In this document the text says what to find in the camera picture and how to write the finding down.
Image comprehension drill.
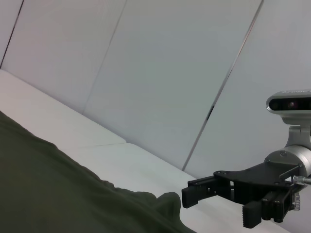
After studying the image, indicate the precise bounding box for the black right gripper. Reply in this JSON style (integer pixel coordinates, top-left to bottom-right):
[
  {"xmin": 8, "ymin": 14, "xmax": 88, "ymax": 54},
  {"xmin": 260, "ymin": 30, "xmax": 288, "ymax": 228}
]
[{"xmin": 181, "ymin": 162, "xmax": 302, "ymax": 229}]

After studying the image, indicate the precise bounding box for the dark green shirt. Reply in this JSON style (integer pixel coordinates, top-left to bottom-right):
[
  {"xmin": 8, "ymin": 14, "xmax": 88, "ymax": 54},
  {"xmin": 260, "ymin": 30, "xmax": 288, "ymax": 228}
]
[{"xmin": 0, "ymin": 110, "xmax": 197, "ymax": 233}]

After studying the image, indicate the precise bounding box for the right arm gripper cable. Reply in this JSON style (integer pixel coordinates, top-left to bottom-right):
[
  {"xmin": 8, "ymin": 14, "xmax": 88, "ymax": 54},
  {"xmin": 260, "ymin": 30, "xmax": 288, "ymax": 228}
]
[{"xmin": 292, "ymin": 175, "xmax": 311, "ymax": 187}]

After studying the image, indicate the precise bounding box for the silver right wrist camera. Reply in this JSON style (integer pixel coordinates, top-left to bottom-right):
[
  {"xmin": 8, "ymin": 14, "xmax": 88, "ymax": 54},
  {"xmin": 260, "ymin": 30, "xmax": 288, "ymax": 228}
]
[{"xmin": 265, "ymin": 89, "xmax": 311, "ymax": 146}]

